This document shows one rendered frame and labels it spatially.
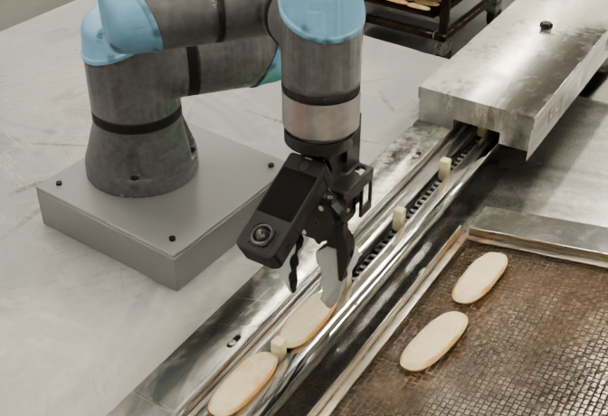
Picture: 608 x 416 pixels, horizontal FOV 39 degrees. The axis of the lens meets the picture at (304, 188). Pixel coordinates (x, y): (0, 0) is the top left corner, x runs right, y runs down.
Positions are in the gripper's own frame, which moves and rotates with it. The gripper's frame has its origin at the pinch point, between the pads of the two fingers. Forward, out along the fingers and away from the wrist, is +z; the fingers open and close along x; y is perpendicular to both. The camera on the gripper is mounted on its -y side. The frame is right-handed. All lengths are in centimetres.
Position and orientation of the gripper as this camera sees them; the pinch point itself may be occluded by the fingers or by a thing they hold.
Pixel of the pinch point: (308, 294)
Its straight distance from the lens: 94.0
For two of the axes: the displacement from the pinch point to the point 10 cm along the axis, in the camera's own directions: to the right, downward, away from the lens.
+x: -8.5, -3.0, 4.4
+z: 0.0, 8.3, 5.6
